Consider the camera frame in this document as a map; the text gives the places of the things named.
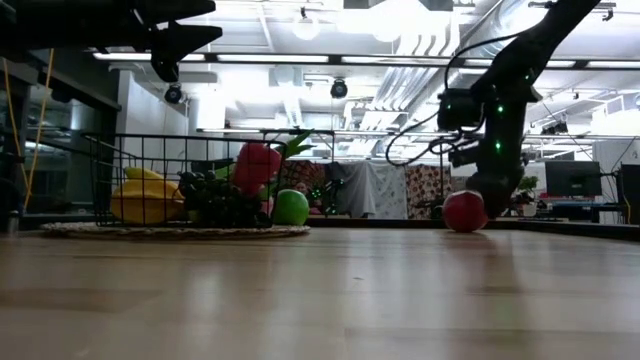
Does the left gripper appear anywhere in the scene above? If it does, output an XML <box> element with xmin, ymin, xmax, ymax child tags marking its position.
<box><xmin>64</xmin><ymin>0</ymin><xmax>224</xmax><ymax>84</ymax></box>

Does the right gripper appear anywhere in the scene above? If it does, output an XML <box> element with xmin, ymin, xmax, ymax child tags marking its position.
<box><xmin>472</xmin><ymin>97</ymin><xmax>527</xmax><ymax>220</ymax></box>

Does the red pomegranate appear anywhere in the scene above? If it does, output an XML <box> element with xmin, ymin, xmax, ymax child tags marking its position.
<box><xmin>442</xmin><ymin>190</ymin><xmax>489</xmax><ymax>234</ymax></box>

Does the black wire basket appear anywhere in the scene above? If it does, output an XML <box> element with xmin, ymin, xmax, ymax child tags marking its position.
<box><xmin>82</xmin><ymin>132</ymin><xmax>290</xmax><ymax>229</ymax></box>

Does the yellow lemon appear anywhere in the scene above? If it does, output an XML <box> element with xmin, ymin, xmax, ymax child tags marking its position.
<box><xmin>124</xmin><ymin>167</ymin><xmax>164</xmax><ymax>182</ymax></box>

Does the red bell pepper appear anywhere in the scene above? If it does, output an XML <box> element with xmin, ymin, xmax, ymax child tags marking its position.
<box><xmin>232</xmin><ymin>142</ymin><xmax>283</xmax><ymax>198</ymax></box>

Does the yellow banana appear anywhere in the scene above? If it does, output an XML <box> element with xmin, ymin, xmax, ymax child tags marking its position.
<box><xmin>110</xmin><ymin>178</ymin><xmax>185</xmax><ymax>226</ymax></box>

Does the black grape bunch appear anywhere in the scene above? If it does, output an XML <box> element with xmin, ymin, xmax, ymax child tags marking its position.
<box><xmin>177</xmin><ymin>170</ymin><xmax>262</xmax><ymax>229</ymax></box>

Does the green apple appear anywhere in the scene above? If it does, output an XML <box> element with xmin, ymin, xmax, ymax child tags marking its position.
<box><xmin>272</xmin><ymin>188</ymin><xmax>311</xmax><ymax>226</ymax></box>

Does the potted green plant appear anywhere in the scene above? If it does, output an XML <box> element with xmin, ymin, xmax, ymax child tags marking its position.
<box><xmin>517</xmin><ymin>174</ymin><xmax>541</xmax><ymax>218</ymax></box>

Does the black pipe rack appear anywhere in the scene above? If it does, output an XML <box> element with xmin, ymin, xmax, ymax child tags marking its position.
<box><xmin>259</xmin><ymin>128</ymin><xmax>512</xmax><ymax>217</ymax></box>

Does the black computer monitor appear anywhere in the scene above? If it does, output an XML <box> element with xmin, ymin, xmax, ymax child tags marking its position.
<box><xmin>544</xmin><ymin>160</ymin><xmax>603</xmax><ymax>197</ymax></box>

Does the floral patterned cloth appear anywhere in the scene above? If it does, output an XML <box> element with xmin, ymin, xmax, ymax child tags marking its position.
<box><xmin>404</xmin><ymin>163</ymin><xmax>453</xmax><ymax>220</ymax></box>

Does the long ceiling light bar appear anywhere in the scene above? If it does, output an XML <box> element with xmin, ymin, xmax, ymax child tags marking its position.
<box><xmin>92</xmin><ymin>51</ymin><xmax>640</xmax><ymax>70</ymax></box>

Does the grey hanging cloth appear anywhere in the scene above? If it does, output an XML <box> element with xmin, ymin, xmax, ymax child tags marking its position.
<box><xmin>327</xmin><ymin>160</ymin><xmax>407</xmax><ymax>220</ymax></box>

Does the red mandala patterned cloth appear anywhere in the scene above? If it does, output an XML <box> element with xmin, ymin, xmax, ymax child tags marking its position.
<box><xmin>278</xmin><ymin>159</ymin><xmax>327</xmax><ymax>214</ymax></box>

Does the person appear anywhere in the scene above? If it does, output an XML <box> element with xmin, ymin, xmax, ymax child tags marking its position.
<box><xmin>293</xmin><ymin>180</ymin><xmax>322</xmax><ymax>216</ymax></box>

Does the round woven placemat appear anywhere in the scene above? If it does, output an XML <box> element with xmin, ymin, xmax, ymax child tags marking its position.
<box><xmin>39</xmin><ymin>221</ymin><xmax>311</xmax><ymax>240</ymax></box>

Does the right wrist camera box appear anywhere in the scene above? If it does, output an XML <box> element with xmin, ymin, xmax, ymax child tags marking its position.
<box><xmin>437</xmin><ymin>88</ymin><xmax>484</xmax><ymax>133</ymax></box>

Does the white ring lamp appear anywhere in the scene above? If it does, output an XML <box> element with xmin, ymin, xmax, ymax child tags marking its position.
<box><xmin>292</xmin><ymin>10</ymin><xmax>321</xmax><ymax>41</ymax></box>

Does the yellow extension cable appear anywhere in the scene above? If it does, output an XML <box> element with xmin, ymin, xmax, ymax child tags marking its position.
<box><xmin>2</xmin><ymin>47</ymin><xmax>56</xmax><ymax>211</ymax></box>

